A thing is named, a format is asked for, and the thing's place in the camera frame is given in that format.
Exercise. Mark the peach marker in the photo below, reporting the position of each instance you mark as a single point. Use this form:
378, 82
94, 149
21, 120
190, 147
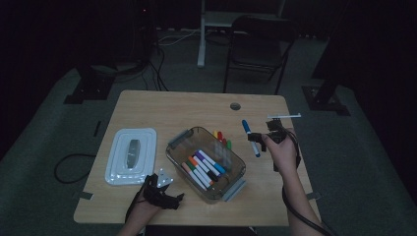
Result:
185, 166

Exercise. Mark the dark equipment tower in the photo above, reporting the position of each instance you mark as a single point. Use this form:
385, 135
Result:
144, 32

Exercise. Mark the black stand with base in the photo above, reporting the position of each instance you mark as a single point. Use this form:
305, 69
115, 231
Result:
324, 98
91, 88

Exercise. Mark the small black floor object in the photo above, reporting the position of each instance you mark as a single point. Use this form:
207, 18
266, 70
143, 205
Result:
97, 128

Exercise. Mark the dark green marker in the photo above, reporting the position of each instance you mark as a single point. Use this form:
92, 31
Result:
190, 164

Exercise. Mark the purple marker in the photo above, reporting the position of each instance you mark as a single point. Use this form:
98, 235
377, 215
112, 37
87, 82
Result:
198, 154

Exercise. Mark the dark red marker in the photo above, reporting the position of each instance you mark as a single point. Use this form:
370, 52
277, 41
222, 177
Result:
224, 141

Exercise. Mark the light blue marker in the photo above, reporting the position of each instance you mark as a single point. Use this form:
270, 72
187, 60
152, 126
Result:
221, 169

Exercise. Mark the light green marker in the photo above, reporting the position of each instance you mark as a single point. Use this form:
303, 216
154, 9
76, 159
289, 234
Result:
228, 145

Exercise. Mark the black marker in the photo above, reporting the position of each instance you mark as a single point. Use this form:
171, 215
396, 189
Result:
213, 177

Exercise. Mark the person's left hand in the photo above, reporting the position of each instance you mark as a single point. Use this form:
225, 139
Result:
146, 211

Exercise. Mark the yellow marker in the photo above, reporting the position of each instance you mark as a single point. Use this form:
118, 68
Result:
215, 133

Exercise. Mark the white desk frame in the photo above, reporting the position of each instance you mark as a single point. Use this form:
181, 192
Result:
201, 49

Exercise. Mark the orange marker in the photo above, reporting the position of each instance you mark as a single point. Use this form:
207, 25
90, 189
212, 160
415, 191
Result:
192, 160

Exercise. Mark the white container lid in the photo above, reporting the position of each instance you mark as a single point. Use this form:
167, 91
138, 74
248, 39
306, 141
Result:
144, 147

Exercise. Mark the person's right hand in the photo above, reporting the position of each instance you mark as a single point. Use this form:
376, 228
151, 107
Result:
285, 157

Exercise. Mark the black folding chair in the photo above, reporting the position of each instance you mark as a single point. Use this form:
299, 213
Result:
259, 52

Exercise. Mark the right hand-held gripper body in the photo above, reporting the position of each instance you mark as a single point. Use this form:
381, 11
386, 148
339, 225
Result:
277, 134

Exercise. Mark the clear grey plastic storage box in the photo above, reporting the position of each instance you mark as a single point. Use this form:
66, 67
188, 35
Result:
236, 164

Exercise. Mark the grey tape strip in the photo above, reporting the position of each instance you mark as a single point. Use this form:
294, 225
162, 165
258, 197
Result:
84, 195
313, 196

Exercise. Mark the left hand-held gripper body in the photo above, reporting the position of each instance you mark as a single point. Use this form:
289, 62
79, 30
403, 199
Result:
157, 193

